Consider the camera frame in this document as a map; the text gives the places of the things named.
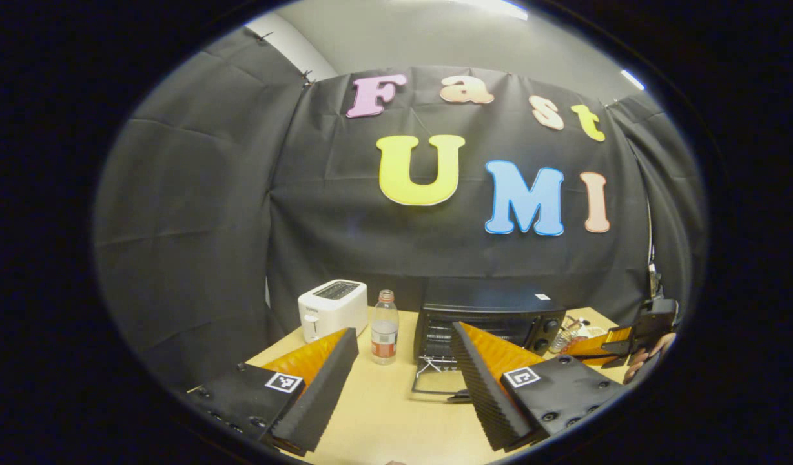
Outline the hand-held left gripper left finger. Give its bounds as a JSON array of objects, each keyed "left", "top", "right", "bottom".
[{"left": 187, "top": 327, "right": 360, "bottom": 457}]

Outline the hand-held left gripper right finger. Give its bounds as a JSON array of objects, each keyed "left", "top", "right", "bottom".
[{"left": 449, "top": 321, "right": 626, "bottom": 453}]

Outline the black electric oven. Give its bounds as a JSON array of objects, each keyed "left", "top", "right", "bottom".
[{"left": 411, "top": 278, "right": 567, "bottom": 404}]

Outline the white toaster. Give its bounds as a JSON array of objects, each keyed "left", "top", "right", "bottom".
[{"left": 298, "top": 279, "right": 369, "bottom": 344}]

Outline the plastic bottle with red label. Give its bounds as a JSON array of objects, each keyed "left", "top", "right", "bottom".
[{"left": 371, "top": 289, "right": 400, "bottom": 366}]

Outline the black backdrop cloth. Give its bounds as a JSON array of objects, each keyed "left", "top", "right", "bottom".
[{"left": 93, "top": 26, "right": 707, "bottom": 395}]

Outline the metal wire basket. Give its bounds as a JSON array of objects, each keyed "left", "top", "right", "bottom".
[{"left": 549, "top": 316, "right": 591, "bottom": 354}]

